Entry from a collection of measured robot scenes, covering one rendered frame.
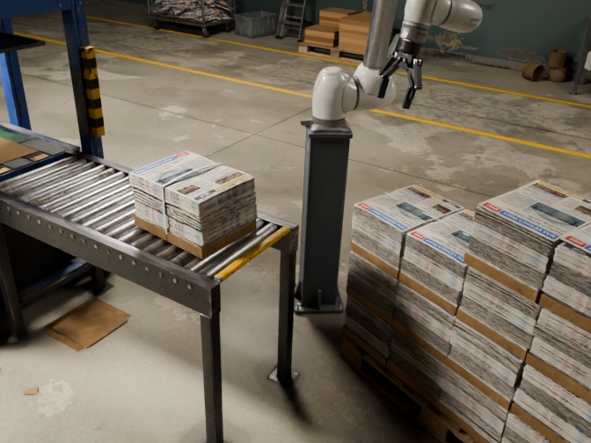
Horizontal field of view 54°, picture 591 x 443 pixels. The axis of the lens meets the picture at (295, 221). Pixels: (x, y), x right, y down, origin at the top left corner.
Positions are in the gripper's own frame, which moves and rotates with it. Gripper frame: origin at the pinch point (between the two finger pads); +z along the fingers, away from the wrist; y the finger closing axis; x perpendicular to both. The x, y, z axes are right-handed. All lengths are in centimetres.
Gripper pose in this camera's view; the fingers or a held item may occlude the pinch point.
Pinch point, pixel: (393, 99)
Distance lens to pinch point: 211.3
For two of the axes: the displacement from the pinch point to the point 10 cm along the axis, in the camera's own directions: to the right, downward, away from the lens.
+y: 5.2, 4.3, -7.4
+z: -2.4, 9.1, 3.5
